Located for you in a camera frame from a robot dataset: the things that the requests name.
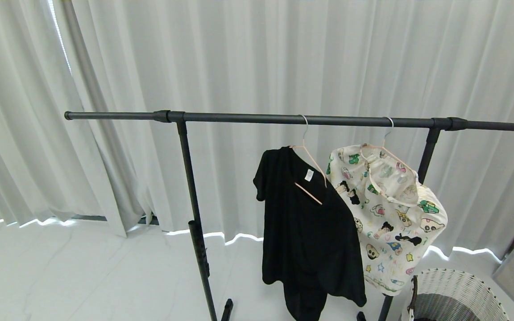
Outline black t-shirt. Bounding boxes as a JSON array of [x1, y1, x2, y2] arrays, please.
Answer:
[[253, 146, 368, 321]]

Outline cream printed garment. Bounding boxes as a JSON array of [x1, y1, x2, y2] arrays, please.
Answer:
[[326, 144, 448, 297]]

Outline black clothes rack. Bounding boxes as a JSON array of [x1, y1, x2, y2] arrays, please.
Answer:
[[64, 110, 514, 321]]

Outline pink clothes hanger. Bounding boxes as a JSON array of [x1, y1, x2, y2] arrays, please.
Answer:
[[359, 117, 418, 179], [289, 115, 328, 206]]

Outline white laundry basket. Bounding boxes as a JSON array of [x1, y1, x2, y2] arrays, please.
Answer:
[[401, 267, 510, 321]]

